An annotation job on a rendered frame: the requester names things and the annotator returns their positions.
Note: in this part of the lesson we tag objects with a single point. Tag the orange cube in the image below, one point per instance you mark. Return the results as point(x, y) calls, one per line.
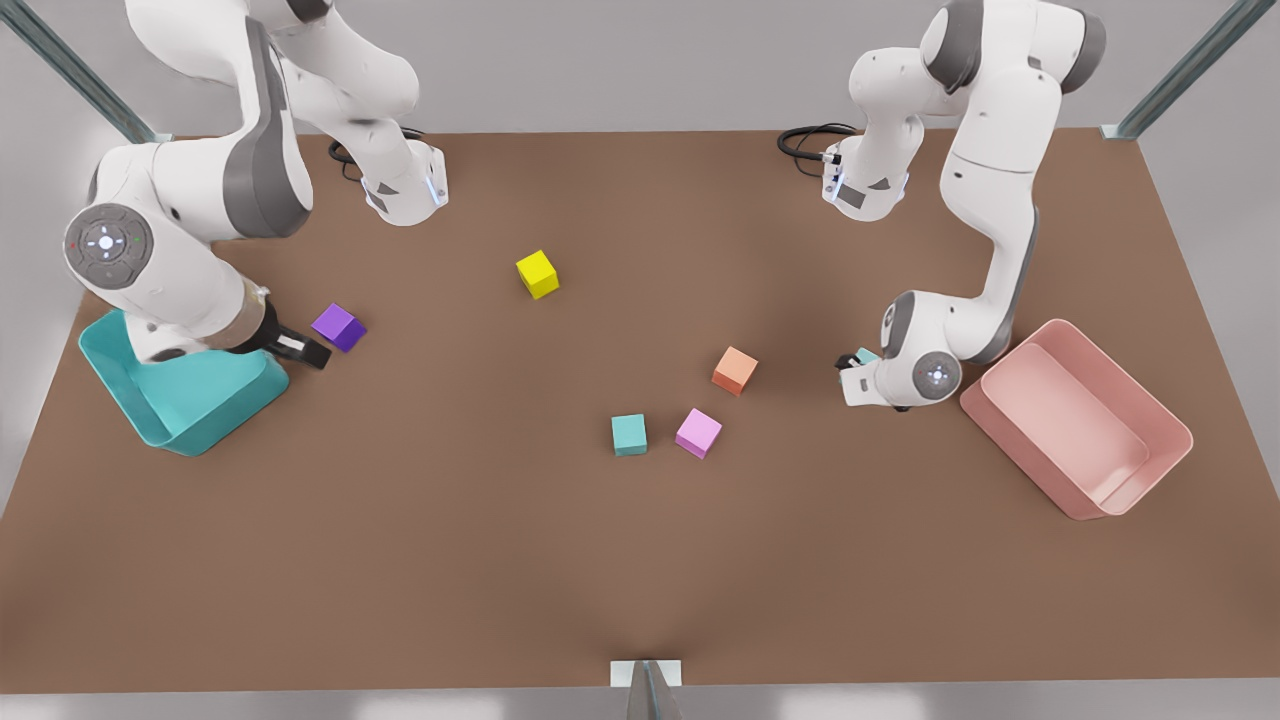
point(735, 371)

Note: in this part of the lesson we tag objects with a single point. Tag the silver frame post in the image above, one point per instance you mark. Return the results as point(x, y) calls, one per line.
point(1190, 65)
point(647, 690)
point(70, 70)

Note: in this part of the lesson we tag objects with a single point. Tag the yellow cube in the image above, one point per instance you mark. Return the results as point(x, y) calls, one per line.
point(537, 274)

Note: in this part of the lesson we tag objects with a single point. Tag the pink cube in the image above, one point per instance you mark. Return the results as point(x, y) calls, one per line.
point(698, 433)

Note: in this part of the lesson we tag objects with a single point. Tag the teal blue cube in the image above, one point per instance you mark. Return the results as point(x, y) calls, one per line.
point(629, 435)
point(868, 355)

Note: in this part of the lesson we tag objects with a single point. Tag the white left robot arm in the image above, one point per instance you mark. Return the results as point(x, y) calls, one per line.
point(1000, 170)

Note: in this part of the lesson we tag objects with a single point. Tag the teal plastic tray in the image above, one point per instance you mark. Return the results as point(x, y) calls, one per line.
point(200, 400)

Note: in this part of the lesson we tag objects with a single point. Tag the purple cube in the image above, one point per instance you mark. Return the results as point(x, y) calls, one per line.
point(338, 326)

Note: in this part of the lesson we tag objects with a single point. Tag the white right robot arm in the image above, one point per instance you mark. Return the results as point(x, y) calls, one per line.
point(180, 200)

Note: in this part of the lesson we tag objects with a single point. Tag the pink plastic tray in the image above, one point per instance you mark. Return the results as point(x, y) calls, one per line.
point(1080, 420)

